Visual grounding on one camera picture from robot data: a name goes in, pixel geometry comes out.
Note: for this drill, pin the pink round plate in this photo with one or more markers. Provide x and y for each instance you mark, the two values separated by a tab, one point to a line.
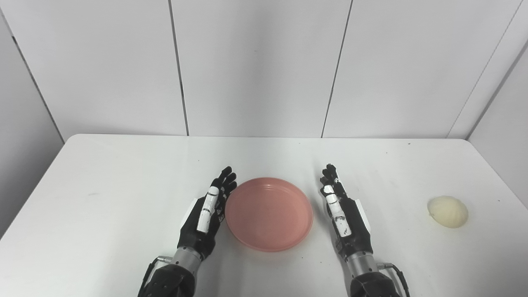
268	214

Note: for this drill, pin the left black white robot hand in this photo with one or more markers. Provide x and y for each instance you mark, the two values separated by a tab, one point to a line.
202	231

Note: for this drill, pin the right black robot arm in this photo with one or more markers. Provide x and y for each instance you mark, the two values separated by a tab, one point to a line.
371	280

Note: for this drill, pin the cream steamed bun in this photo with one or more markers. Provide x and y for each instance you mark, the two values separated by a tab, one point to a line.
449	212

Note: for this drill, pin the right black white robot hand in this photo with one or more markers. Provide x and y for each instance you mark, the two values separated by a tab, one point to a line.
350	227

